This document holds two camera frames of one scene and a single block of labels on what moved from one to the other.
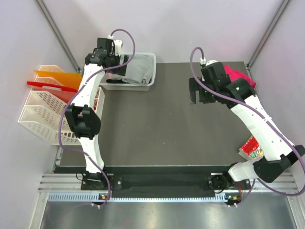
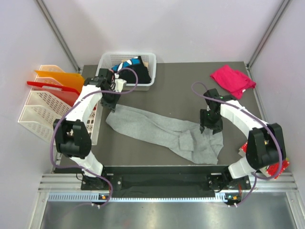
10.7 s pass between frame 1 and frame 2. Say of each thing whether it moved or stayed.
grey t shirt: moved
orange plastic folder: stayed
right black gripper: moved
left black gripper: moved
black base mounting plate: stayed
